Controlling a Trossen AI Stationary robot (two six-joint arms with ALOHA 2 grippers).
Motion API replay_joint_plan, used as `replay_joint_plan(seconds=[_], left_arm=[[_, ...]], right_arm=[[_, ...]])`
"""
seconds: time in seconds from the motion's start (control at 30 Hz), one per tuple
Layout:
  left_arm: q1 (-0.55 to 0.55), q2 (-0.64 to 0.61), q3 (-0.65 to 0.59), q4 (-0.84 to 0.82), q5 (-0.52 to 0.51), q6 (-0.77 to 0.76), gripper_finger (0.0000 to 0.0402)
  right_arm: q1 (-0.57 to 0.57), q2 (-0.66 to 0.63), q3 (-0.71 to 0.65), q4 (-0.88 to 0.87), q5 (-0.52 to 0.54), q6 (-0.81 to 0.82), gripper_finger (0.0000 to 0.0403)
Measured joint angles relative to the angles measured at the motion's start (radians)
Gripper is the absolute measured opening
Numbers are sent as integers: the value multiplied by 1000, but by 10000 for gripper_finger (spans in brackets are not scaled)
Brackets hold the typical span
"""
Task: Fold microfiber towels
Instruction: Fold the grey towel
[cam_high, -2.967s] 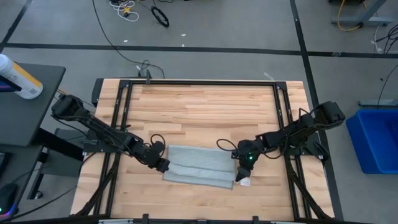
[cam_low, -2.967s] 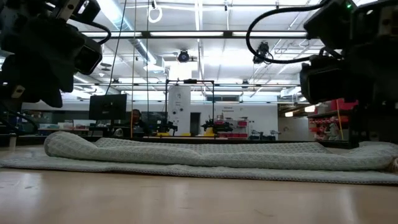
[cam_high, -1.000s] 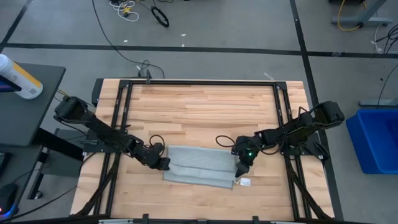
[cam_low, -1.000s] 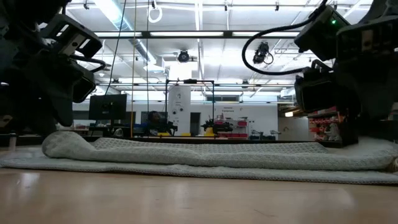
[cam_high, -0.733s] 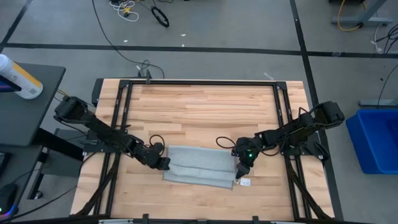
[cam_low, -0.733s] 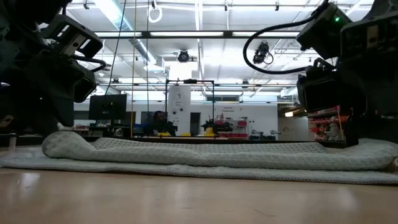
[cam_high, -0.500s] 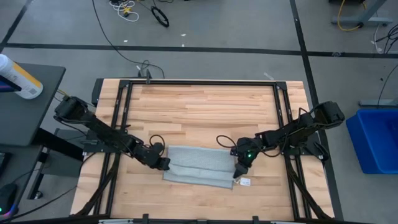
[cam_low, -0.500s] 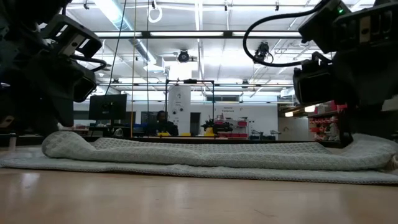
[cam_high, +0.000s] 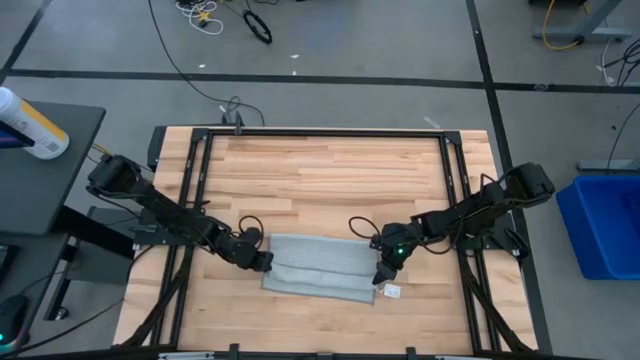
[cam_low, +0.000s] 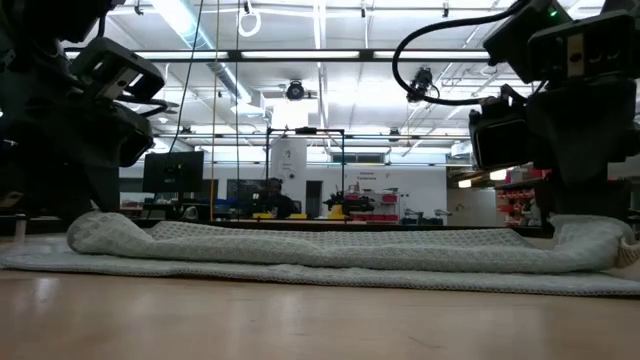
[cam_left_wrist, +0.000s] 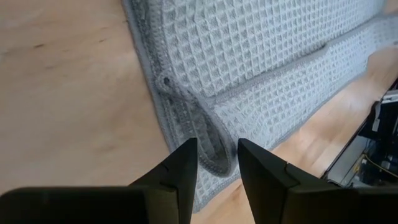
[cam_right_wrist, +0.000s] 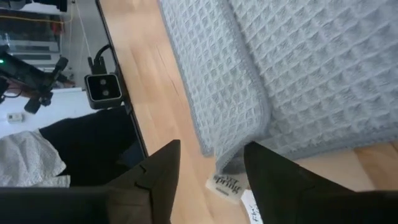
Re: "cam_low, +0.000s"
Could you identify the black computer monitor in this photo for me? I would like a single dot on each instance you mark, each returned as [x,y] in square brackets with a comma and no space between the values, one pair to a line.
[173,171]

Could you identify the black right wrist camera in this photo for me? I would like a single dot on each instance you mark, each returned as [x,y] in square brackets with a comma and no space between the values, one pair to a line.
[585,50]

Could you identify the black table edge rail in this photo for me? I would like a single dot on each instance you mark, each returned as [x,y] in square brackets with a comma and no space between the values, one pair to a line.
[350,226]

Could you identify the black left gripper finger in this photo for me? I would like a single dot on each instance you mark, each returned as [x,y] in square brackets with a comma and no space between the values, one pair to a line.
[90,192]

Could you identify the rack of red bins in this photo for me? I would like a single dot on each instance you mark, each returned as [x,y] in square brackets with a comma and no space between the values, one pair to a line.
[380,207]

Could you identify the shelf with red bins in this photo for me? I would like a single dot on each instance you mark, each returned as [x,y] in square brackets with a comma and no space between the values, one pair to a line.
[517,197]

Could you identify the black overhead camera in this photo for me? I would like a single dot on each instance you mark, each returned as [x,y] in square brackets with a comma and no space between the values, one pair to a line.
[421,82]

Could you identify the person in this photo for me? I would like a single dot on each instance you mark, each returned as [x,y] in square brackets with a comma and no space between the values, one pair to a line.
[274,200]

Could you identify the black background robot arm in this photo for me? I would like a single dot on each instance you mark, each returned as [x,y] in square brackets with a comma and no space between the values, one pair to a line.
[350,204]

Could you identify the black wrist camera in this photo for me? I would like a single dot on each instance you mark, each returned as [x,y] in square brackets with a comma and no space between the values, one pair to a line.
[117,67]
[585,50]

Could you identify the black round ceiling camera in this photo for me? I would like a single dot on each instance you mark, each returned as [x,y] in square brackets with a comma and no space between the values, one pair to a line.
[295,90]

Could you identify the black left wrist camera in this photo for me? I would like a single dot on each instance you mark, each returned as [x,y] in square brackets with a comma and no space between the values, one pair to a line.
[117,67]

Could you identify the black background station frame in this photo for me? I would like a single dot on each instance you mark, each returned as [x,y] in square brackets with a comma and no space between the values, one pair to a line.
[343,170]

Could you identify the grey waffle microfiber towel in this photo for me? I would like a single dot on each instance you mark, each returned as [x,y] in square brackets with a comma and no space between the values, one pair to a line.
[320,250]

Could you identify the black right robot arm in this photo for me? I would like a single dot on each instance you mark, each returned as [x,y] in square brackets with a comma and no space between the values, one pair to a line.
[525,35]

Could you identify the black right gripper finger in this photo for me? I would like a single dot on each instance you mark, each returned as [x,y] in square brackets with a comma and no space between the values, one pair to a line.
[590,200]

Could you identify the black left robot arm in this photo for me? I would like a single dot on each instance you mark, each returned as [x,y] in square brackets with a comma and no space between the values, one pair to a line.
[45,20]

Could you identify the black aluminium rig frame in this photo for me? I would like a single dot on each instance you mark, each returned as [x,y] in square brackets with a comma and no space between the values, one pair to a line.
[300,54]

